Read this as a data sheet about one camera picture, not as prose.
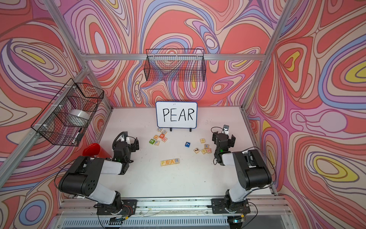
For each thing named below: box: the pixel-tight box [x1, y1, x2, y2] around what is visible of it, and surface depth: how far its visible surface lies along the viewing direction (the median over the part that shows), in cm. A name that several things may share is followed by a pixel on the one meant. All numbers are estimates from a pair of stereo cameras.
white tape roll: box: [68, 108, 91, 127], surface depth 73 cm
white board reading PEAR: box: [155, 101, 198, 132], surface depth 102 cm
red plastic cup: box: [82, 142, 112, 159], surface depth 83 cm
